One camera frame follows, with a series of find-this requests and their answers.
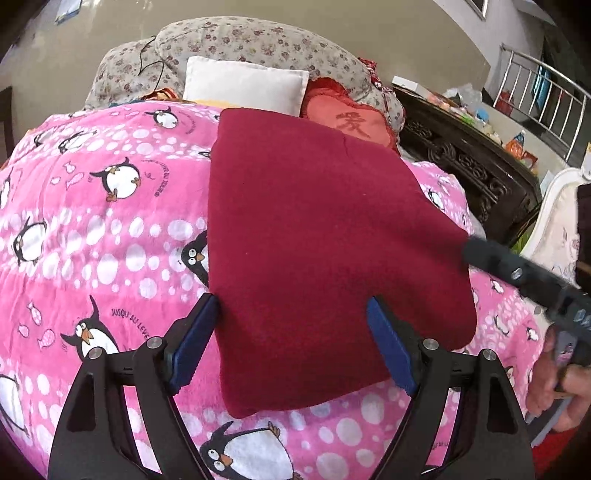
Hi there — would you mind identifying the clear plastic bag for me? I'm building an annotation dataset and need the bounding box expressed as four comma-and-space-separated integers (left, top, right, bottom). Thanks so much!
445, 83, 484, 110

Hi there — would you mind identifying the metal railing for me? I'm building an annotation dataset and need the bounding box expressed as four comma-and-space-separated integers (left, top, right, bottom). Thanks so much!
487, 44, 591, 162

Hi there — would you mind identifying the red heart cushion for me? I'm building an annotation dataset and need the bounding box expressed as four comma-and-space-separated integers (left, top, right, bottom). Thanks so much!
300, 78, 402, 155

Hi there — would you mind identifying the dark carved wooden cabinet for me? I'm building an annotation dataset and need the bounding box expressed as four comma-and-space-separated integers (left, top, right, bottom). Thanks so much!
392, 85, 543, 241

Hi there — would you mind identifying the orange snack bag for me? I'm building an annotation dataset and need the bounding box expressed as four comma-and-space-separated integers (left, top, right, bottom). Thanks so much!
505, 131, 530, 158

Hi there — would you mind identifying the person's right hand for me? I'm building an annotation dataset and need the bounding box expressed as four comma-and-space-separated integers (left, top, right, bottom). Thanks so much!
526, 323, 591, 432

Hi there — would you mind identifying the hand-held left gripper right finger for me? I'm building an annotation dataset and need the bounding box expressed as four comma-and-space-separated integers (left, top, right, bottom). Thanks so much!
366, 296, 536, 480

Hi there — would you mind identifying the black cable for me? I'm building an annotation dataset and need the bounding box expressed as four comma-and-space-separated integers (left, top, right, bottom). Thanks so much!
137, 39, 168, 89

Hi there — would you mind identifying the dark red sweater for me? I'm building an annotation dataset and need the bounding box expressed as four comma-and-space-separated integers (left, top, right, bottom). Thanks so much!
206, 107, 478, 420

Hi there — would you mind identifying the pink penguin print blanket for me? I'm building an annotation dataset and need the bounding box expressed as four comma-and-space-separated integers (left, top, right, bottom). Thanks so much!
0, 99, 555, 480

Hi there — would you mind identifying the flat white box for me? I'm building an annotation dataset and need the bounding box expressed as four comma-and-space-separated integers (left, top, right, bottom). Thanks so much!
392, 76, 431, 92

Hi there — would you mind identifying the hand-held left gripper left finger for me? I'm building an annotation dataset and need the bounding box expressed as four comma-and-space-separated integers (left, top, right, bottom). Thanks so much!
47, 292, 220, 480

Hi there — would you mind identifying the wall calendar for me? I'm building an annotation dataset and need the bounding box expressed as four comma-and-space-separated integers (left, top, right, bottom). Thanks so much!
54, 0, 84, 24

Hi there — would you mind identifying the orange patterned cloth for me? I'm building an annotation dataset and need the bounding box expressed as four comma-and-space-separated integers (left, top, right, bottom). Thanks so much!
141, 89, 185, 103

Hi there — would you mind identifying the white pillow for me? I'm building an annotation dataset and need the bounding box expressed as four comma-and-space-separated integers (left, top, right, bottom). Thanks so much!
182, 55, 310, 116

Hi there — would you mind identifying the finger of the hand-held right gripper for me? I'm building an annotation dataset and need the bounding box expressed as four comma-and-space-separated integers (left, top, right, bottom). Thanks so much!
462, 236, 566, 308

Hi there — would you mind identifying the dark wooden side table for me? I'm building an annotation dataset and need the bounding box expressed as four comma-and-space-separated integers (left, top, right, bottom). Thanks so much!
0, 88, 14, 162

